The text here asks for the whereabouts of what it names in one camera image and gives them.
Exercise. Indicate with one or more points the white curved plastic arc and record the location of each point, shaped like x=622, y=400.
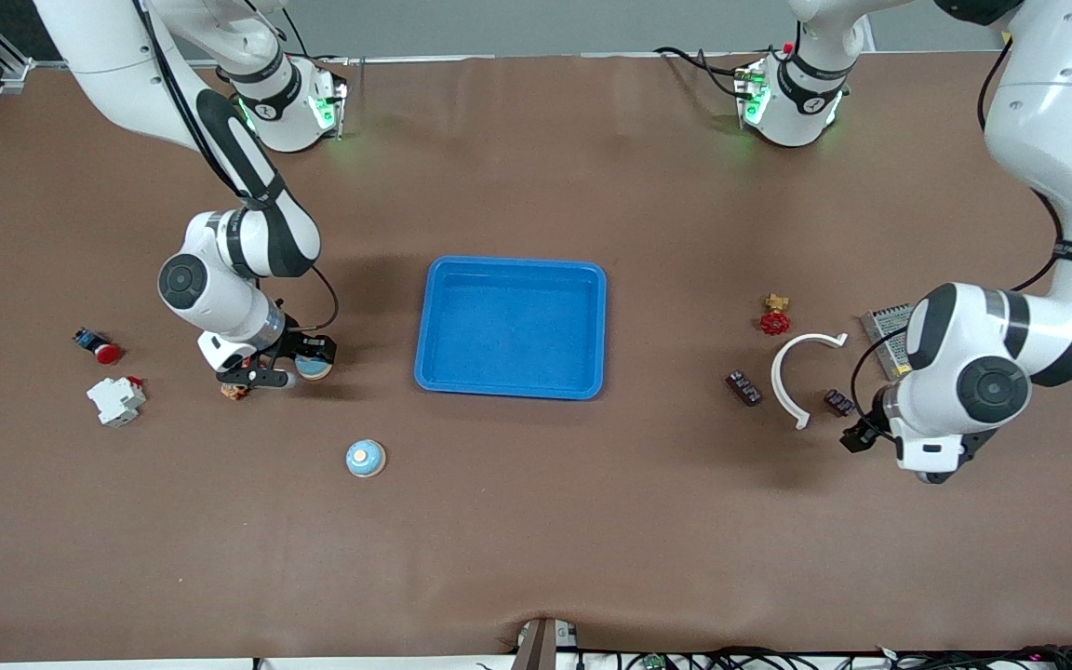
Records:
x=775, y=380

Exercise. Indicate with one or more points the brown camera mount bracket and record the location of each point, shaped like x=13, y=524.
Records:
x=541, y=647

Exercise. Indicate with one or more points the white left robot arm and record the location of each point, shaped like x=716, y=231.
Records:
x=1057, y=121

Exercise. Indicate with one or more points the orange black emergency stop switch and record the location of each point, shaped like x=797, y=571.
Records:
x=234, y=393

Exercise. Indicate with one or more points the brass valve red handwheel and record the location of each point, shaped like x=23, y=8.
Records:
x=775, y=322

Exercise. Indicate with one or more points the white circuit breaker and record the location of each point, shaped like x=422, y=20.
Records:
x=115, y=402

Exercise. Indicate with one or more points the metal mesh power supply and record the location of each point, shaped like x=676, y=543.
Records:
x=885, y=326

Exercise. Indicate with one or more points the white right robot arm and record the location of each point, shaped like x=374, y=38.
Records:
x=220, y=307

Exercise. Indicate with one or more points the blue plastic tray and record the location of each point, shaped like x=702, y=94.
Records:
x=517, y=354

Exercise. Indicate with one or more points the black cylindrical capacitor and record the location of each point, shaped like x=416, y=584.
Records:
x=837, y=401
x=743, y=388

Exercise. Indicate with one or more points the light blue desk bell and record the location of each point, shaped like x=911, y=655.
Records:
x=366, y=458
x=314, y=370

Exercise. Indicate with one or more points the red push button blue base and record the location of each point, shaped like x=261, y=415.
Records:
x=106, y=353

